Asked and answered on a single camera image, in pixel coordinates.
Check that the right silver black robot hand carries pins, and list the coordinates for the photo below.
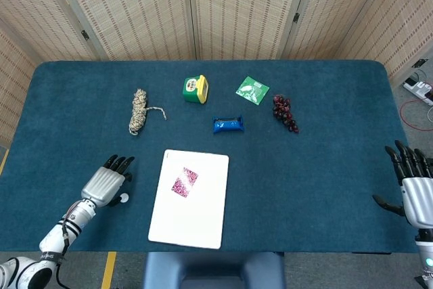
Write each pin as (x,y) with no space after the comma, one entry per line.
(417,197)

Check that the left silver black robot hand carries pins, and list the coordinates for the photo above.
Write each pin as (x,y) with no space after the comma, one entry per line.
(101,185)

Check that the white round magnet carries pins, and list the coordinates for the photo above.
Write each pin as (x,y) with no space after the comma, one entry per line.
(125,198)

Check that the red patterned packet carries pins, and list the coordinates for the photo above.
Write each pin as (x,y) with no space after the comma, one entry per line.
(185,182)

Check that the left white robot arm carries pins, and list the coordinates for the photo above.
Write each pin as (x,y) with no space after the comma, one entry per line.
(55,238)

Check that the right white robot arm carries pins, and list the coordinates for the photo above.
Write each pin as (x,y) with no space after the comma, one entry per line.
(426,255)

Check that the white rectangular board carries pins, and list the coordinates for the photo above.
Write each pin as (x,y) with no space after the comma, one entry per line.
(203,214)

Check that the white power strip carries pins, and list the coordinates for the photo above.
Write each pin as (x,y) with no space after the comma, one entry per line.
(419,90)

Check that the dark teal table cloth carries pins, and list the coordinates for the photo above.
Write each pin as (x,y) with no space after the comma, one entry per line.
(304,184)

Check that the green yellow cube toy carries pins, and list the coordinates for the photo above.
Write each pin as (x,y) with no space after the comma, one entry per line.
(193,90)

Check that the dark blue robot torso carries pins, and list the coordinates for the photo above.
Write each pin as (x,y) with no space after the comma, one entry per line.
(213,268)

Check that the blue snack packet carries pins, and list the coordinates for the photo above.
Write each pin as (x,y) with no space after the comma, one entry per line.
(228,125)

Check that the metal screen hinge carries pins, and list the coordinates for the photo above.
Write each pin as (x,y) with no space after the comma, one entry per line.
(85,34)
(296,17)

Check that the dark red grape bunch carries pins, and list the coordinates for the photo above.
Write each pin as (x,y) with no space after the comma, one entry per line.
(284,113)

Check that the green square sachet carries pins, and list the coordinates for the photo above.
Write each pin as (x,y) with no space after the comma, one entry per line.
(252,90)

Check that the woven bamboo folding screen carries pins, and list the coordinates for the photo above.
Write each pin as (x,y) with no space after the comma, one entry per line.
(142,8)

